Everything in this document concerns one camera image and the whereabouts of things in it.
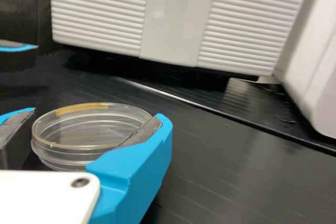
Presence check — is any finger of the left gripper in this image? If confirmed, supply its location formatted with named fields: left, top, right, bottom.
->
left=0, top=39, right=39, bottom=53

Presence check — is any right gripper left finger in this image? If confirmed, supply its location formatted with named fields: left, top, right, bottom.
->
left=0, top=107, right=37, bottom=170

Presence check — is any petri dish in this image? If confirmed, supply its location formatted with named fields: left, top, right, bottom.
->
left=30, top=102, right=155, bottom=173

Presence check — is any black platform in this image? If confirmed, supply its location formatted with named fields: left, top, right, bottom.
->
left=65, top=50, right=336, bottom=149
left=0, top=50, right=336, bottom=224

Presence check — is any white incubator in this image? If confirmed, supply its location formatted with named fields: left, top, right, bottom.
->
left=49, top=0, right=314, bottom=82

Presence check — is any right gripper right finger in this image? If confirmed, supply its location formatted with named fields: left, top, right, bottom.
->
left=86, top=113, right=173, bottom=224

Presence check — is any incubator door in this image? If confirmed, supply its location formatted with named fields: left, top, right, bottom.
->
left=274, top=0, right=336, bottom=140

